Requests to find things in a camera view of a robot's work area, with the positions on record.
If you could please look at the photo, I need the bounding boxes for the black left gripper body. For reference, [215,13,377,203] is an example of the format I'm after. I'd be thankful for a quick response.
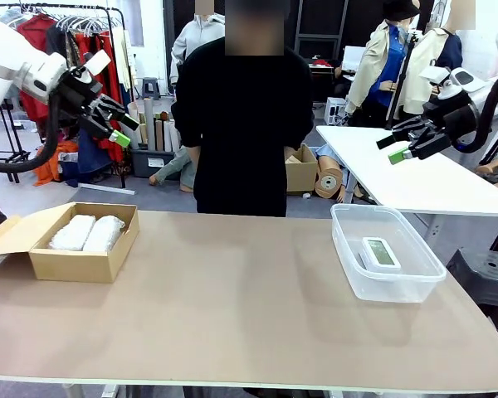
[59,66,105,124]

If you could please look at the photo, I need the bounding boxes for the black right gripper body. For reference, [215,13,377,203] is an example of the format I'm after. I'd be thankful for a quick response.
[422,88,481,147]

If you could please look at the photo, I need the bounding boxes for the bubble-wrapped clock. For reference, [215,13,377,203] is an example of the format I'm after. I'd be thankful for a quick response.
[48,214,96,252]
[82,215,126,253]

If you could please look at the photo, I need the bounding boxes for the white digital clock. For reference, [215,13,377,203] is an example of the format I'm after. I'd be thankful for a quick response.
[359,235,402,273]

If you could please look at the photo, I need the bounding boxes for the cream paper roll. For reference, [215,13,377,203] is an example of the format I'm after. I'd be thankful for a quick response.
[127,103,147,144]

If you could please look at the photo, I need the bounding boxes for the navy hanging trousers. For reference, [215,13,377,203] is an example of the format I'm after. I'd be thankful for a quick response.
[77,128,114,173]

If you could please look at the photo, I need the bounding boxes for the long red hanging dress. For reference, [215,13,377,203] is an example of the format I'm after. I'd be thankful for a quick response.
[72,32,125,163]

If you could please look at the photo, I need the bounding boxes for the grey leaning paper roll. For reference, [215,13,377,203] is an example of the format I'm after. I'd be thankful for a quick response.
[122,124,141,150]

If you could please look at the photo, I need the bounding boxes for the tall grey tube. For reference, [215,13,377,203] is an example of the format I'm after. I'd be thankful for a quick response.
[144,97,157,151]

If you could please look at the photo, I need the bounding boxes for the grey step stool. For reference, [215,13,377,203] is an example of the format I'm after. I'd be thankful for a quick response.
[140,77,162,101]

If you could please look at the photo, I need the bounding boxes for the black clothes rack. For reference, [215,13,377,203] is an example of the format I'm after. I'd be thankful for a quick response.
[0,2,128,190]

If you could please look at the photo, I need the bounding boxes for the black tripod pole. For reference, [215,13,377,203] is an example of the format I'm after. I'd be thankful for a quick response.
[384,29,424,130]

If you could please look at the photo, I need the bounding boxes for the white table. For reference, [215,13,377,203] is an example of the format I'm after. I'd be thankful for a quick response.
[316,125,498,250]

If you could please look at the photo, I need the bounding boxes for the dark grey storage bin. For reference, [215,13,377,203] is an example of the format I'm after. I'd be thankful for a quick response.
[130,148,179,179]

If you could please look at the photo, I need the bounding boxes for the dark grey hanging garment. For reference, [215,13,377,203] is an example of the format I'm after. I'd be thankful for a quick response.
[45,27,82,70]

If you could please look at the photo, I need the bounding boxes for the lying mannequin legs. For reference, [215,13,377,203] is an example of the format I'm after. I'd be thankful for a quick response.
[475,138,498,192]

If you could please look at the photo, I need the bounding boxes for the orange cloth pile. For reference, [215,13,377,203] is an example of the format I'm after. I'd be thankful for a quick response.
[32,139,80,187]

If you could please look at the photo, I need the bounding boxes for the small white cabinet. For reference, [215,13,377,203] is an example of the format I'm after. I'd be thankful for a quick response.
[324,96,349,125]

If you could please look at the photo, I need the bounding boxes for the mannequin beige coat blue shirt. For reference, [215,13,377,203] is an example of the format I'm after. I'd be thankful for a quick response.
[344,0,414,128]

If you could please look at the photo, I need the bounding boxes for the red hanging shirt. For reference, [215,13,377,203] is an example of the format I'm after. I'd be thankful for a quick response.
[16,14,57,122]

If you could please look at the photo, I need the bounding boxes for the mannequin beige coat navy top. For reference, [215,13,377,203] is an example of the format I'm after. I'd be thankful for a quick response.
[402,0,466,117]

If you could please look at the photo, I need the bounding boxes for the seated mannequin grey-green shirt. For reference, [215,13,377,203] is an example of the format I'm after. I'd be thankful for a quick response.
[149,144,197,194]

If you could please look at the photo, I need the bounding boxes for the thick brown paper roll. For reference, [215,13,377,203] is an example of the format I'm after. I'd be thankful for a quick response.
[314,156,344,200]

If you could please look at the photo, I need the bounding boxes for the white monitor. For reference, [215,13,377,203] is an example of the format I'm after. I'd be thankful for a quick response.
[341,45,369,71]

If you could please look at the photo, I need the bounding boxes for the brown cardboard carton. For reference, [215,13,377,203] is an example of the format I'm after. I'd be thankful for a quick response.
[284,143,320,196]

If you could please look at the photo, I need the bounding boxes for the person in black sweater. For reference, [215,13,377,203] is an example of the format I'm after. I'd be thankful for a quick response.
[172,35,315,217]

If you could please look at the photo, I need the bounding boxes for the open cardboard box with flap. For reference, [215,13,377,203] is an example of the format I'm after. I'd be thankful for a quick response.
[0,201,141,284]

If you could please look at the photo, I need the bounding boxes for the black plastic stool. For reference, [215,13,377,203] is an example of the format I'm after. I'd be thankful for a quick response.
[446,248,498,332]

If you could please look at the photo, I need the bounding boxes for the clear plastic container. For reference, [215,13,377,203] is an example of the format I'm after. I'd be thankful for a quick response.
[330,202,447,304]

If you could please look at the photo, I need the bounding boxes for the black right arm hose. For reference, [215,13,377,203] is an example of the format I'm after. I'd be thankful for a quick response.
[456,61,498,153]

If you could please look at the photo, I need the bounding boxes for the black arm hose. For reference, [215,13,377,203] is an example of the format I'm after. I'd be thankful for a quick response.
[456,61,498,153]
[0,93,64,174]

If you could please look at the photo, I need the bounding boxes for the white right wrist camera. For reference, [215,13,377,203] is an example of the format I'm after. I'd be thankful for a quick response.
[418,66,452,87]

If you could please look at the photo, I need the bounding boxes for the black left arm hose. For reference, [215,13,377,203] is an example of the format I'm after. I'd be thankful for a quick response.
[0,93,64,174]

